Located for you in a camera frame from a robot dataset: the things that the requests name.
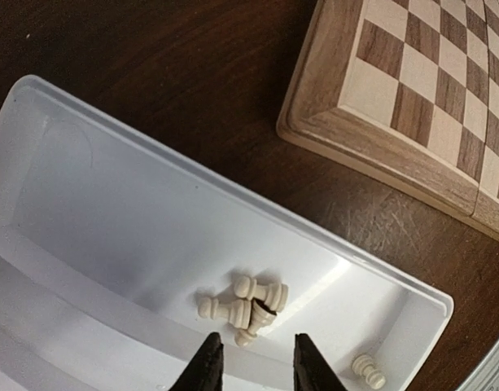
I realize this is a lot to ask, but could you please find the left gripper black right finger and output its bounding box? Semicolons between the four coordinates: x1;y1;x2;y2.
294;333;346;391

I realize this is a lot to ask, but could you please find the white plastic compartment tray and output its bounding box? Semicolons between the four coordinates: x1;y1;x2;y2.
0;76;453;390

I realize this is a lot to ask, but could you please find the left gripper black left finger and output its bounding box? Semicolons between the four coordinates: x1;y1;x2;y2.
169;332;224;391

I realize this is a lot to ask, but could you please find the wooden chess board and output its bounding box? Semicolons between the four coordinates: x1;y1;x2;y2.
277;0;499;241

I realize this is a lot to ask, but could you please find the pile of light chess pieces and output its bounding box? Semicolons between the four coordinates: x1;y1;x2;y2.
197;275;289;348

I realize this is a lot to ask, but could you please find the light pawn tray corner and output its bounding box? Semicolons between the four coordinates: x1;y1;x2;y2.
352;354;387;390

